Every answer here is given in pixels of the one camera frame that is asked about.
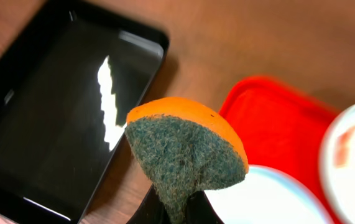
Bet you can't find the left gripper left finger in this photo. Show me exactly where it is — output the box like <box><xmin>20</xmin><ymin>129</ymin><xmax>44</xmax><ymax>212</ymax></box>
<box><xmin>127</xmin><ymin>185</ymin><xmax>170</xmax><ymax>224</ymax></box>

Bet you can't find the orange green sponge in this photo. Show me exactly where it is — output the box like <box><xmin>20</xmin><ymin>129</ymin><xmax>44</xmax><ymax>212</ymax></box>
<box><xmin>125</xmin><ymin>97</ymin><xmax>249</xmax><ymax>223</ymax></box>

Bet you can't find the red plastic tray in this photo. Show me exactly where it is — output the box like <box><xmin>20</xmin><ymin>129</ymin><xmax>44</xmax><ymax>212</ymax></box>
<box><xmin>219</xmin><ymin>77</ymin><xmax>340</xmax><ymax>223</ymax></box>

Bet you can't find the black water tray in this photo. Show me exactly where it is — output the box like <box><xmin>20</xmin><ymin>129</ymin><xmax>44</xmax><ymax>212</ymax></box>
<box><xmin>0</xmin><ymin>1</ymin><xmax>169</xmax><ymax>223</ymax></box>

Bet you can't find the light blue plate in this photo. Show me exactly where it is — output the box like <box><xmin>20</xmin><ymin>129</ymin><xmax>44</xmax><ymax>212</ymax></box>
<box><xmin>320</xmin><ymin>105</ymin><xmax>355</xmax><ymax>223</ymax></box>
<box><xmin>205</xmin><ymin>165</ymin><xmax>333</xmax><ymax>224</ymax></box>

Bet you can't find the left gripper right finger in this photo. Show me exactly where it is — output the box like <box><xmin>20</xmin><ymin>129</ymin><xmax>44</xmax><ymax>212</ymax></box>
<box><xmin>185</xmin><ymin>191</ymin><xmax>224</xmax><ymax>224</ymax></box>

